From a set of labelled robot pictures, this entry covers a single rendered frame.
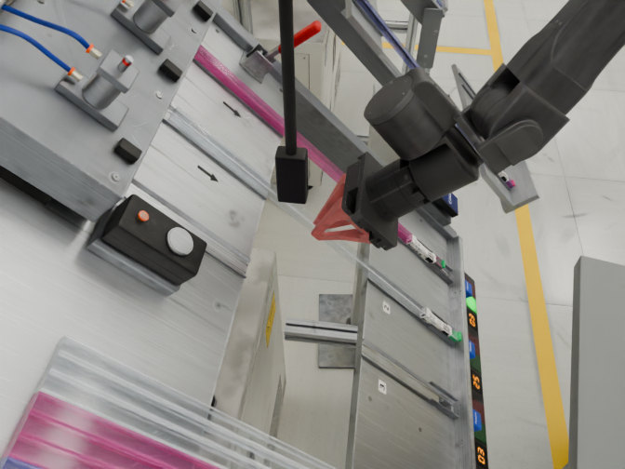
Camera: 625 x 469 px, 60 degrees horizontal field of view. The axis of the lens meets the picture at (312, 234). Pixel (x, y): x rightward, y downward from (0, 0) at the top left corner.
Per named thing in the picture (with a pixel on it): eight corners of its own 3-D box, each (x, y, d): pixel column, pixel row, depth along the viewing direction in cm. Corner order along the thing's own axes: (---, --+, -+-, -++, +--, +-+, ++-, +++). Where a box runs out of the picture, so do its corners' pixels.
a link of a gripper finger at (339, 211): (291, 234, 62) (355, 201, 57) (300, 191, 67) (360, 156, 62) (330, 266, 66) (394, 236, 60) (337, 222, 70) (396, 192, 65)
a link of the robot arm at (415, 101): (551, 142, 49) (519, 104, 56) (485, 46, 44) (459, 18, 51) (441, 217, 54) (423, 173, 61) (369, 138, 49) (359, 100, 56)
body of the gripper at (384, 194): (345, 221, 56) (404, 191, 52) (353, 156, 63) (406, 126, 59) (383, 254, 60) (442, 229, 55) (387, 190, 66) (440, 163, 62)
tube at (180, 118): (452, 335, 80) (458, 333, 80) (453, 343, 79) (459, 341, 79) (172, 111, 56) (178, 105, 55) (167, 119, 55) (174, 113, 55)
